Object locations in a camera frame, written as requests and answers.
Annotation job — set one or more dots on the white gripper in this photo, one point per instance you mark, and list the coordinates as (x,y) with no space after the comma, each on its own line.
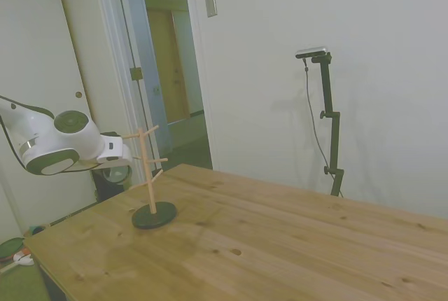
(126,157)

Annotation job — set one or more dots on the enamel mug with black rim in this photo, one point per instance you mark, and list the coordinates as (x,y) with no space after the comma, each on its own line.
(117,175)

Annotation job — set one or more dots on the wooden mug tree black base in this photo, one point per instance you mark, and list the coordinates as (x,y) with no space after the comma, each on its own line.
(157,217)

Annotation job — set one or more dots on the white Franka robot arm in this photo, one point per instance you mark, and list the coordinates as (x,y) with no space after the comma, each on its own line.
(87,140)

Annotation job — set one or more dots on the black bin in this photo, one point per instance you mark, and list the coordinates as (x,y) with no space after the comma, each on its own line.
(105,192)

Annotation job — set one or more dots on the metal door latch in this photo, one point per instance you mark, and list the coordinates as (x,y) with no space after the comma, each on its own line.
(156,90)

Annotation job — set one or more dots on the round door pull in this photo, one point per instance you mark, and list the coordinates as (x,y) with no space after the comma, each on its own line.
(78,94)

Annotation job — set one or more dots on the long dark rod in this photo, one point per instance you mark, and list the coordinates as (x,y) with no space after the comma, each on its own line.
(70,215)

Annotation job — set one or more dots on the brass door hinge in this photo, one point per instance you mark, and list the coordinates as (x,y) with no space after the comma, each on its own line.
(135,73)

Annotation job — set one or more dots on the grey blue open door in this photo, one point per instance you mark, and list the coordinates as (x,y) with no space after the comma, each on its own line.
(147,70)

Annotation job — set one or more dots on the brown wooden door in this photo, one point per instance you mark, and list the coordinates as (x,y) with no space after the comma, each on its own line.
(164,70)

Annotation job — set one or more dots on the teal and tan item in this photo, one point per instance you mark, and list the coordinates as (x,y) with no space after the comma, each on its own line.
(33,231)

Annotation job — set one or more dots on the white and orange object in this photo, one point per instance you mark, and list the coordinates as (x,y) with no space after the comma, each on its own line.
(25,259)

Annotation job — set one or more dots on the green round disc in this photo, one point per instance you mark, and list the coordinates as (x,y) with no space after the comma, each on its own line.
(10,246)

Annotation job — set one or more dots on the white closet door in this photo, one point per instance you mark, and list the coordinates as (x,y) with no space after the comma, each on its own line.
(35,35)

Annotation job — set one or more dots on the light wooden stick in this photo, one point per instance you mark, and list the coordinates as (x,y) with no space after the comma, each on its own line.
(7,268)

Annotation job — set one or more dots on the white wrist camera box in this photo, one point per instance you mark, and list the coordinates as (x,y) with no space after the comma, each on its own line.
(112,147)

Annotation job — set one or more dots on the white door frame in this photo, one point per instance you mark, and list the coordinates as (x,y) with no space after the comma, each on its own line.
(201,87)

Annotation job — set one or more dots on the metal light switch plate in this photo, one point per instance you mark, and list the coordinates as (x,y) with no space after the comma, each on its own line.
(210,4)

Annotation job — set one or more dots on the black camera stand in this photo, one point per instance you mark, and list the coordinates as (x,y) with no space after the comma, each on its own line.
(308,87)
(335,140)

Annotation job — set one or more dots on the grey exterior camera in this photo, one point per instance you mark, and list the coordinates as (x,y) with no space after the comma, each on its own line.
(312,52)

